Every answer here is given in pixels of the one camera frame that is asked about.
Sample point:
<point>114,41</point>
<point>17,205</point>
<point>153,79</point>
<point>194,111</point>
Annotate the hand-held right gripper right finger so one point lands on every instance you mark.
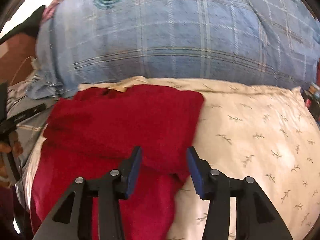
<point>193,170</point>

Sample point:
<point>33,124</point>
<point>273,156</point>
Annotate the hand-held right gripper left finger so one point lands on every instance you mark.
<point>133,170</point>

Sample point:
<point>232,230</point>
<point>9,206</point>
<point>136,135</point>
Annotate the red fleece garment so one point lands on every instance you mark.
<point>112,125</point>

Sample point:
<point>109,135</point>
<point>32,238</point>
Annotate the person's left hand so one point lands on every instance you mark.
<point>15,145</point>

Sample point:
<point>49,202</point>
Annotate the grey striped star quilt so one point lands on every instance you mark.
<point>27,136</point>

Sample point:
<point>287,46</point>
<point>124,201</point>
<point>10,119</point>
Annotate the cream leaf-print bed sheet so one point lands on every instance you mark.
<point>250,142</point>

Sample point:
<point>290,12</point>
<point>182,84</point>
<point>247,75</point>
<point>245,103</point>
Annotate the brown wooden headboard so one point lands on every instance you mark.
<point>17,52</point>

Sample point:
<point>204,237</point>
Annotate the person's dark purple clothing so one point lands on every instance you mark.
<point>7,205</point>

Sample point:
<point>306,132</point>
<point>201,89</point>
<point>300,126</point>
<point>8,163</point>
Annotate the black object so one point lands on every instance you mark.
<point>27,25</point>

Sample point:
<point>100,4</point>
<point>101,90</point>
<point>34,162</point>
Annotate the pink patterned cloth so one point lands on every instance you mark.
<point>53,7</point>

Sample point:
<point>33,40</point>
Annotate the blue plaid quilt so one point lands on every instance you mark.
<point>175,42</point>

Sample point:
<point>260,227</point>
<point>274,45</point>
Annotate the dark bedside object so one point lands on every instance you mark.
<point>311,97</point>

